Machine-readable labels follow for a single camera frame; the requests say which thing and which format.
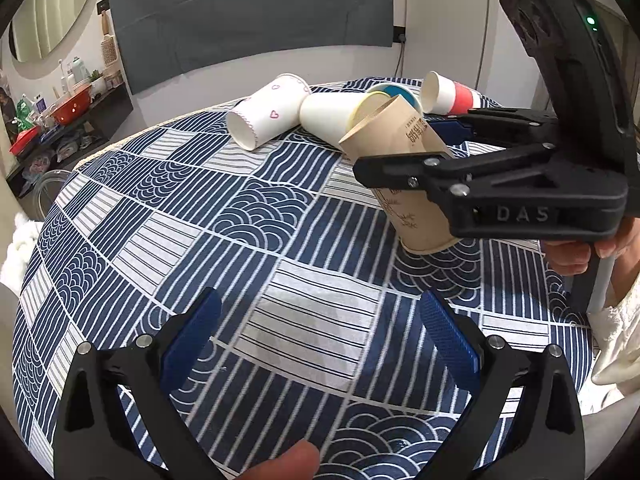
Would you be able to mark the white fluffy cloth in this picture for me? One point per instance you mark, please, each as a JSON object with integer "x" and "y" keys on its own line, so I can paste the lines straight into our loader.
{"x": 19, "y": 251}

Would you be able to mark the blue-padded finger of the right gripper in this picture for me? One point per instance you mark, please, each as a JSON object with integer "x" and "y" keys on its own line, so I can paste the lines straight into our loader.
{"x": 499, "y": 126}

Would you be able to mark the white sleeve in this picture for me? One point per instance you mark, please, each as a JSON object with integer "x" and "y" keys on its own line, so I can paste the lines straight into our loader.
{"x": 616, "y": 329}

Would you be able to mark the left hand thumb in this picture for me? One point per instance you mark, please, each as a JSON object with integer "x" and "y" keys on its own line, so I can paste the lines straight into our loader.
{"x": 301, "y": 462}

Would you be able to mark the oval wall mirror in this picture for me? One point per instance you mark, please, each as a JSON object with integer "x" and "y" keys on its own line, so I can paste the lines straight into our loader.
{"x": 38, "y": 26}

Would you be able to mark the transparent chair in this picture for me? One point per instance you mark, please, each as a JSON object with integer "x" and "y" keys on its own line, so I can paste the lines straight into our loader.
{"x": 46, "y": 191}

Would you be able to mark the white cup red band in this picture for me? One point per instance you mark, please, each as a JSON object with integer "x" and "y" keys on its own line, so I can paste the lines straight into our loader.
{"x": 443, "y": 96}

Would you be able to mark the white cup pink hearts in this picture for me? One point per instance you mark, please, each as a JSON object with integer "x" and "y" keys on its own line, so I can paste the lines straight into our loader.
{"x": 268, "y": 112}

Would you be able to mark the brown bamboo print paper cup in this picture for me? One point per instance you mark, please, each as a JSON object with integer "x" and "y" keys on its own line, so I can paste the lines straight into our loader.
{"x": 387, "y": 149}

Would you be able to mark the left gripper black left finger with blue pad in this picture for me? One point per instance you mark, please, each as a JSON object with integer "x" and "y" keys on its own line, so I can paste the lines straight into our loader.
{"x": 93, "y": 438}

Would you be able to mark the white cup yellow rim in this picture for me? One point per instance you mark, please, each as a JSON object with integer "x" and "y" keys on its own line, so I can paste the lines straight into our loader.
{"x": 330, "y": 115}

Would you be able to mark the black side shelf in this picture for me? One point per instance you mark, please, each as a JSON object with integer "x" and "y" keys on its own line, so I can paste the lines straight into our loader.
{"x": 90, "y": 130}

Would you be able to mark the red basin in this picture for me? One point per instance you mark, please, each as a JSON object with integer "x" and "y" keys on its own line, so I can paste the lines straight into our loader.
{"x": 73, "y": 106}

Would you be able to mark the white refrigerator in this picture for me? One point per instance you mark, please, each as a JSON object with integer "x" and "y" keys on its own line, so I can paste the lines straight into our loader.
{"x": 472, "y": 42}

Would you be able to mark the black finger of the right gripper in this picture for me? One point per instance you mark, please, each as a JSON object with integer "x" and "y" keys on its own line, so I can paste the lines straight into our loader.
{"x": 514, "y": 171}

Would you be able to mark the dark grey wall panel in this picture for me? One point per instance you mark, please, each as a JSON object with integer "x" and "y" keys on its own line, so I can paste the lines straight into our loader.
{"x": 161, "y": 39}

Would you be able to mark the right hand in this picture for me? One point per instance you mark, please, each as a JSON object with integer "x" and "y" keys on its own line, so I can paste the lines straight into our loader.
{"x": 570, "y": 257}

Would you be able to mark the white cup green blue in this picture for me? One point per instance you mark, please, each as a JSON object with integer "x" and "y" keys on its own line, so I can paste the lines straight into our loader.
{"x": 393, "y": 89}

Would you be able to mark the blue white patchwork tablecloth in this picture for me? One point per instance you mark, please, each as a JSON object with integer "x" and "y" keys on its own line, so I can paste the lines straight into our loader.
{"x": 319, "y": 337}

